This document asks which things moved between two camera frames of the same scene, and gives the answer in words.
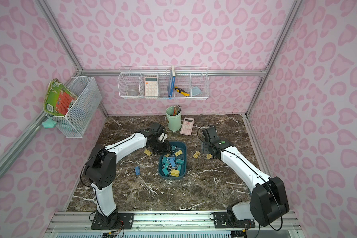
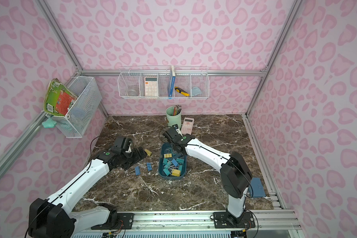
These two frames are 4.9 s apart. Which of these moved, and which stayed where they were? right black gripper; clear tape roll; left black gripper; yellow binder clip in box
Moved: left black gripper; right black gripper
Stayed: clear tape roll; yellow binder clip in box
